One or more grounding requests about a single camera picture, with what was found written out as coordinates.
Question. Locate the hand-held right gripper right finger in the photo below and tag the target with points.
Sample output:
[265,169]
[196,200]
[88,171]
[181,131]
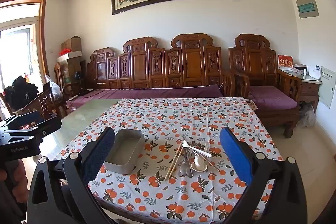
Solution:
[233,153]

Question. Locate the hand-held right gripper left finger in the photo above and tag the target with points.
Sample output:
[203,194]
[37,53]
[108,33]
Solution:
[101,153]

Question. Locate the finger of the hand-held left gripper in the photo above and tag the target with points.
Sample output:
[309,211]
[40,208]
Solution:
[26,119]
[50,127]

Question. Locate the grey metal tray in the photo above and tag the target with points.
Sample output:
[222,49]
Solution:
[126,148]

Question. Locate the dark brown chopstick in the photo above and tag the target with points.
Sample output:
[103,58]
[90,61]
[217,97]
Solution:
[210,164]
[207,159]

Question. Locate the metal spoon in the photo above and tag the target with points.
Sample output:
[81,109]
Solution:
[183,170]
[189,171]

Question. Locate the light wooden chopstick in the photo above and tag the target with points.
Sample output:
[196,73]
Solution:
[173,163]
[176,163]

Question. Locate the person's left hand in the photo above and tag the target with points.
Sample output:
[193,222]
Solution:
[23,179]

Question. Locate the wooden chair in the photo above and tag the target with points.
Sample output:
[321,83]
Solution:
[42,103]

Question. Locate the black bag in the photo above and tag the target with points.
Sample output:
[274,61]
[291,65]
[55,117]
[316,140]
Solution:
[22,92]

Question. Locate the white ceramic spoon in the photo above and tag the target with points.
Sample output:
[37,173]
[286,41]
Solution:
[200,167]

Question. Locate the clear plastic spoons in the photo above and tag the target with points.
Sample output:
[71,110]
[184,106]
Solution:
[197,160]

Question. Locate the clear plastic bag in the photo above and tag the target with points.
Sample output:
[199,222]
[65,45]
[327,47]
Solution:
[55,88]

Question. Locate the orange print tablecloth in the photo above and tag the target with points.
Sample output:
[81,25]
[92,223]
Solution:
[183,119]

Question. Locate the purple armchair cushion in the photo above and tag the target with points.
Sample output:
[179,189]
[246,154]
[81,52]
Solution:
[273,100]

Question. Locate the long purple sofa cushion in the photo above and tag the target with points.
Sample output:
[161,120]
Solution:
[147,94]

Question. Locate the red artificial flowers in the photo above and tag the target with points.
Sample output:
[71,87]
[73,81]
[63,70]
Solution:
[65,51]

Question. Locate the grey fluffy mop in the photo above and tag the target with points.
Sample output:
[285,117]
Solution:
[307,115]

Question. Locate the cardboard box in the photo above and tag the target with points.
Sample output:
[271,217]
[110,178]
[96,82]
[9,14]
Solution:
[72,44]

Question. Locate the carved wooden armchair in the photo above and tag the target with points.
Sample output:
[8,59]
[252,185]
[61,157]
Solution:
[253,61]

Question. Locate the wooden side table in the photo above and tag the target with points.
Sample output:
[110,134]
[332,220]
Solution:
[309,90]

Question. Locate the carved wooden sofa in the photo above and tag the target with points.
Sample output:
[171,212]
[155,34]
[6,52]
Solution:
[139,61]

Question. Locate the red gift box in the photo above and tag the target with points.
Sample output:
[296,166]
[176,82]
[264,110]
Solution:
[285,62]

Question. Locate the tissue box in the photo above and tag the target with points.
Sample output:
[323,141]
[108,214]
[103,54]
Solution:
[299,68]

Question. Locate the white router box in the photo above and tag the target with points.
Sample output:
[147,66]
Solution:
[313,72]

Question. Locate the wooden door frame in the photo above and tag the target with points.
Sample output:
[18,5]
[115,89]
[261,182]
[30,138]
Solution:
[43,29]

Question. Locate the white wall panel door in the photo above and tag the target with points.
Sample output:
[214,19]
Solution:
[326,87]

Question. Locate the grey wall electric panel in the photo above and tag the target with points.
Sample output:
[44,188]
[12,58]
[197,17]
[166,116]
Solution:
[307,6]

